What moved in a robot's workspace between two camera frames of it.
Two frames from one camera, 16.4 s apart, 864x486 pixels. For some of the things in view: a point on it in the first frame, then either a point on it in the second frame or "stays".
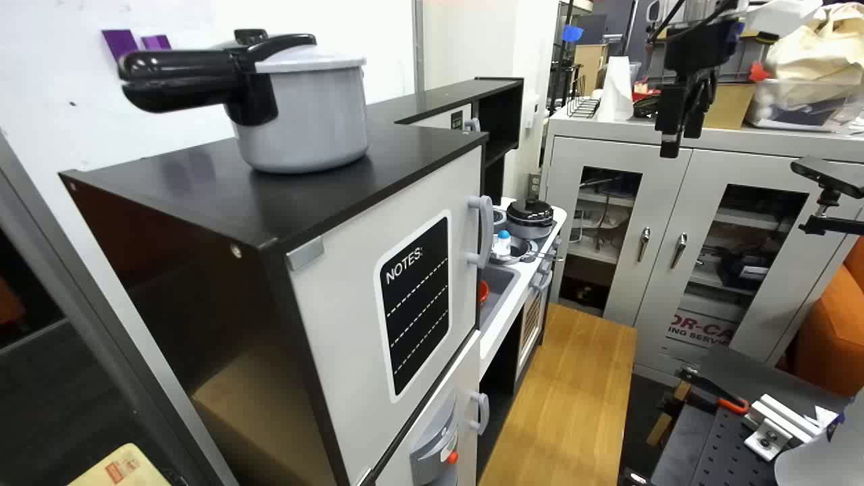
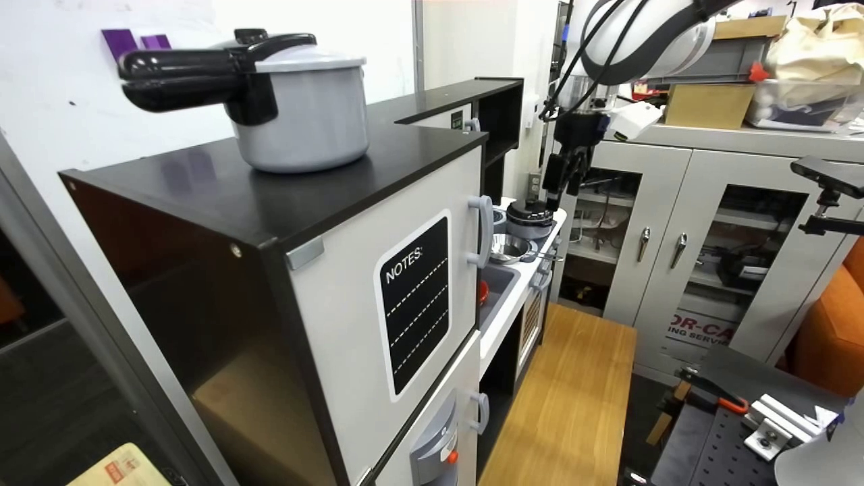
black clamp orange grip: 702,392 stays
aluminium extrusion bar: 777,422 stays
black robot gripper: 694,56 -> 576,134
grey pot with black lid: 530,219 stays
